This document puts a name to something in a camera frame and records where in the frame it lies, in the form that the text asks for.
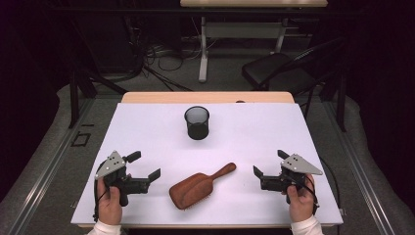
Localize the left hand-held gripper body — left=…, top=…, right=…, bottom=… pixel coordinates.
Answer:
left=94, top=150, right=152, bottom=208

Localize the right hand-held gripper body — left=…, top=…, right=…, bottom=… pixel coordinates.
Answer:
left=259, top=153, right=324, bottom=194

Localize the black mesh cup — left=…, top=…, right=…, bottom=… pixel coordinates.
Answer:
left=183, top=105, right=210, bottom=141

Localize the person's right hand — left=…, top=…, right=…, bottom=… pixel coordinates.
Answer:
left=282, top=173, right=317, bottom=223

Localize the person's left hand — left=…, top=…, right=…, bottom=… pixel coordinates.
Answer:
left=97, top=177, right=123, bottom=226

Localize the white table mat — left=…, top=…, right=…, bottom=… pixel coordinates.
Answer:
left=70, top=102, right=345, bottom=226

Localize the black metal stand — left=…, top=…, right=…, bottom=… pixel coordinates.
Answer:
left=68, top=19, right=129, bottom=130

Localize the light wooden table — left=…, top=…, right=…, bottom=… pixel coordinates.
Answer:
left=77, top=91, right=337, bottom=229

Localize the black folding chair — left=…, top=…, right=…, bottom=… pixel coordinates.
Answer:
left=241, top=36, right=347, bottom=99

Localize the white-legged desk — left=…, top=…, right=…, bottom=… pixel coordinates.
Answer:
left=179, top=0, right=329, bottom=83

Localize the right hand-held gripper black cable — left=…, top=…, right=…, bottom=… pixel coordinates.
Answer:
left=301, top=177, right=321, bottom=216

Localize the hand-held gripper black cable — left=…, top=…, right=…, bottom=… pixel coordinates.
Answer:
left=92, top=161, right=111, bottom=223
left=301, top=177, right=321, bottom=216

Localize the black floor cable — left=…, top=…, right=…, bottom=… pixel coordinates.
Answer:
left=319, top=157, right=343, bottom=210

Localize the left hand-held gripper black cable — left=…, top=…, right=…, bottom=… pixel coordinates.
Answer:
left=92, top=161, right=111, bottom=223

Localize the metal floor rail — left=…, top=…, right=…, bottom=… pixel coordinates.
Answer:
left=322, top=101, right=397, bottom=235
left=6, top=97, right=96, bottom=235

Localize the bundle of floor cables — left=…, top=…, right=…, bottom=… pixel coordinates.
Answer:
left=128, top=16, right=218, bottom=92

